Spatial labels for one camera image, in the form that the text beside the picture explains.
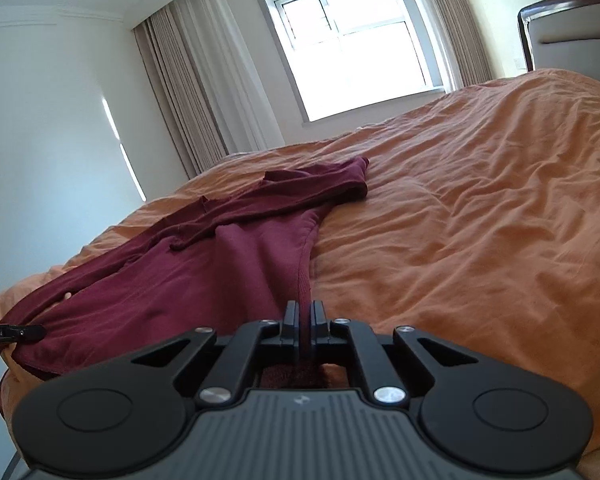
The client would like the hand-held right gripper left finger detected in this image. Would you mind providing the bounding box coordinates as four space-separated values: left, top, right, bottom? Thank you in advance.
130 300 301 408

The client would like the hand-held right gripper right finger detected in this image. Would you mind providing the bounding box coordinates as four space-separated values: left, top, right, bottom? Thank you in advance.
309 300 479 407

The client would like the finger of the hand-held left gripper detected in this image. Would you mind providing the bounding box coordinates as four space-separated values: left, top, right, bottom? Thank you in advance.
0 324 48 347

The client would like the maroon garment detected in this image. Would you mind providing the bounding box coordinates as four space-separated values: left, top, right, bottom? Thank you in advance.
0 156 371 411

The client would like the orange bed blanket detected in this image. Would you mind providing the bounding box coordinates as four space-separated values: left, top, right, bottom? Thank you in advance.
0 67 600 480

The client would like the beige pleated curtain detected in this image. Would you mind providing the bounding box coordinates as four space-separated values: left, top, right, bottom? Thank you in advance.
132 0 286 179
409 0 497 93

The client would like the white-framed window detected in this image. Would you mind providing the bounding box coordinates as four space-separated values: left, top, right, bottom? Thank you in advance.
250 0 462 123

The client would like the padded headboard with wooden frame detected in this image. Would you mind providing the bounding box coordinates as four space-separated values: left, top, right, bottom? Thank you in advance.
517 0 600 74

